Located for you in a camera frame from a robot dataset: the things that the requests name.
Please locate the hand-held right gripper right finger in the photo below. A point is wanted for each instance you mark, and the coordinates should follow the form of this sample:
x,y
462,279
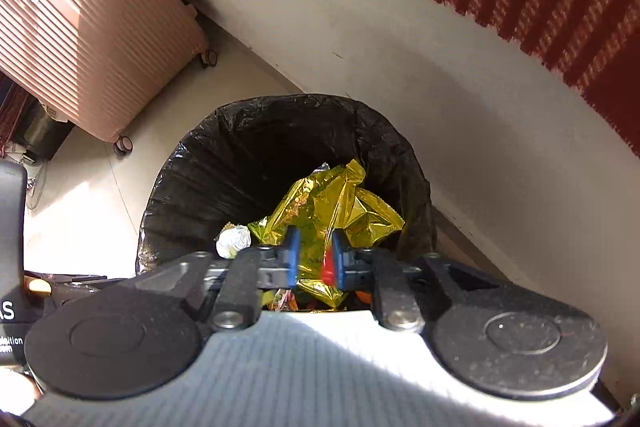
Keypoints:
x,y
339,257

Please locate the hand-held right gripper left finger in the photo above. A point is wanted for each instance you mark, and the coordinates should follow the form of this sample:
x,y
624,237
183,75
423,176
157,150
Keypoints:
x,y
293,257

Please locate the red candy wrapper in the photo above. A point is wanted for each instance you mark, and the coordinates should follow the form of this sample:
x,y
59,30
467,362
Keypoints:
x,y
328,269

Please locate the large gold foil snack bag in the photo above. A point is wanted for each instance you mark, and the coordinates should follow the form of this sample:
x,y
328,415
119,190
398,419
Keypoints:
x,y
330,207

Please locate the white tissue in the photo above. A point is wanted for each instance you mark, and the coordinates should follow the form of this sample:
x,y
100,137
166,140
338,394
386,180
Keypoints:
x,y
232,243

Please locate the trash bin with black liner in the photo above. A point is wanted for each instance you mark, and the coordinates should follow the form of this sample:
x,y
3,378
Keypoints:
x,y
240,142

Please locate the pink ribbed suitcase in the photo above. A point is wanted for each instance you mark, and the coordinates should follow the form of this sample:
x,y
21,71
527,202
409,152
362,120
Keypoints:
x,y
90,32

